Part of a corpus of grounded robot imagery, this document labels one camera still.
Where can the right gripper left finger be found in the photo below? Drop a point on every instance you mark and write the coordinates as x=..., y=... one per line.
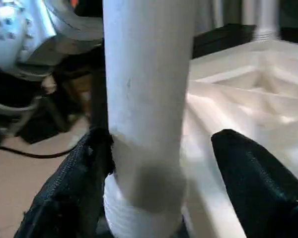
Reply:
x=72, y=193

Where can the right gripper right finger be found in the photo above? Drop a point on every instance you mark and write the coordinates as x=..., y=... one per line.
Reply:
x=258, y=188

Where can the white plastic table top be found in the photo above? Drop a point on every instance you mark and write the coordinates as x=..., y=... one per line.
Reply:
x=250, y=99

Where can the white plastic table leg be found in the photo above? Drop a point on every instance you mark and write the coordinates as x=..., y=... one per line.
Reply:
x=267, y=22
x=149, y=86

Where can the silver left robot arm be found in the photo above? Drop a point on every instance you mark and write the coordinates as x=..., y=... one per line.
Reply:
x=39, y=32

